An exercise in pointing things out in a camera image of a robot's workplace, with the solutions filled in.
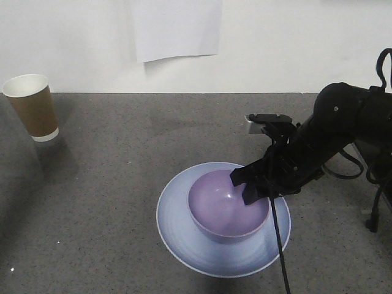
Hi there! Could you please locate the light blue plastic plate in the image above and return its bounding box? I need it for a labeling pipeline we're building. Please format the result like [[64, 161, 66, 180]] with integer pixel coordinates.
[[156, 162, 279, 278]]

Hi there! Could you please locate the purple plastic bowl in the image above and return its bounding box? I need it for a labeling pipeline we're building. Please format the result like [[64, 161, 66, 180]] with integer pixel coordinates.
[[187, 170, 271, 244]]

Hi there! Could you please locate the brown paper cup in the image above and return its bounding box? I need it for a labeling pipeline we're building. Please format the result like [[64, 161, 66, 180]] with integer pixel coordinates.
[[2, 73, 59, 143]]

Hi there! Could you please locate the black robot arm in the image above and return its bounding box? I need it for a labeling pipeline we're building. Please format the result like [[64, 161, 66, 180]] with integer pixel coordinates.
[[230, 83, 391, 205]]

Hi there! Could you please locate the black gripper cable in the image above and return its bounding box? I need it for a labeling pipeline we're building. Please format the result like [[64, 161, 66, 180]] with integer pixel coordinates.
[[265, 180, 292, 294]]

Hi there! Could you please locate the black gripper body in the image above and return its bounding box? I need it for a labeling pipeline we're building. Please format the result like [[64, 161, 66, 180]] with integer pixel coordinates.
[[249, 122, 325, 196]]

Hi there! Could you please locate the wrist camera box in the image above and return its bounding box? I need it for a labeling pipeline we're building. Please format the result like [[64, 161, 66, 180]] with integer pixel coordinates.
[[245, 114, 295, 136]]

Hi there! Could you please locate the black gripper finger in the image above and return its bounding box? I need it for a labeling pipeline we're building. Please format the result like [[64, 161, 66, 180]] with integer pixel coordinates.
[[230, 165, 257, 187], [242, 183, 266, 205]]

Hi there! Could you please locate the white paper sheet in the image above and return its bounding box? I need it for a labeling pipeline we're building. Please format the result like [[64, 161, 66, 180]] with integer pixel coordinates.
[[131, 1, 223, 62]]

